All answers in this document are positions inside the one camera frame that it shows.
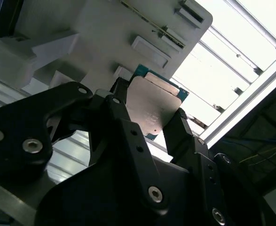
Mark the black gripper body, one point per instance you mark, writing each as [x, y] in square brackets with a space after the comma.
[104, 200]

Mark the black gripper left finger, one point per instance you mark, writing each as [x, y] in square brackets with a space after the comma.
[15, 141]

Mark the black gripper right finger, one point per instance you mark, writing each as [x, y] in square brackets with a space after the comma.
[203, 164]

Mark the silver CPU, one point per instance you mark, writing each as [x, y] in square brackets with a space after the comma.
[149, 103]

